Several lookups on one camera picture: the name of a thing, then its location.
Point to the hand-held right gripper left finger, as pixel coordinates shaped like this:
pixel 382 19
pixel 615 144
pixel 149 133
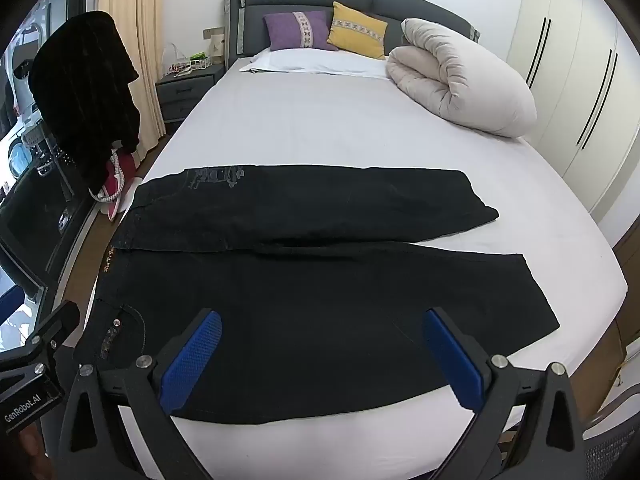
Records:
pixel 192 362

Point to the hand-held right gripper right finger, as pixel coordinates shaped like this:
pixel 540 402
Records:
pixel 452 365

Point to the black pants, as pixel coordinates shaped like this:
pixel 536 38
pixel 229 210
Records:
pixel 300 300

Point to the glass sliding door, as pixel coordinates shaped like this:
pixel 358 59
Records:
pixel 35 225

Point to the grey mesh chair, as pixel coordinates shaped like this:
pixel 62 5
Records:
pixel 612 450

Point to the pink and white bag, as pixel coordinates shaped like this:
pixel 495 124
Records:
pixel 117 180

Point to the grey nightstand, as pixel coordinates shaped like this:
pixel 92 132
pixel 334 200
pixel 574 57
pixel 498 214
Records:
pixel 182 92

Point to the bed with grey headboard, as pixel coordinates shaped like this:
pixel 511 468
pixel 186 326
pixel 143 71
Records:
pixel 325 125

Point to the rolled cream duvet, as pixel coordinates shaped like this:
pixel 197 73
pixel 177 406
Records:
pixel 465 85

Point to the black hanging garment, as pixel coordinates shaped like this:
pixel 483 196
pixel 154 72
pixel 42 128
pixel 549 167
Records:
pixel 85 90

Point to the cream wardrobe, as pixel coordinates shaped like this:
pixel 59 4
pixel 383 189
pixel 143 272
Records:
pixel 575 95

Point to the clear plastic bag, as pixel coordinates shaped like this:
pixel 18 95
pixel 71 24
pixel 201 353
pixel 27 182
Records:
pixel 175 60

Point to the white pillow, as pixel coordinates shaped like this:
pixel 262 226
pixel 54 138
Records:
pixel 310 62

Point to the beige curtain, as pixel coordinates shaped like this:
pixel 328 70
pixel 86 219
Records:
pixel 135 25

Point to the purple pillow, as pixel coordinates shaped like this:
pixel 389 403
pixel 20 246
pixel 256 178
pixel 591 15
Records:
pixel 292 30

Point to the yellow pillow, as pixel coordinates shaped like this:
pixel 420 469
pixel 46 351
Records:
pixel 357 30

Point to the wall switch plate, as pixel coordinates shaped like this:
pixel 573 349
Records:
pixel 213 33

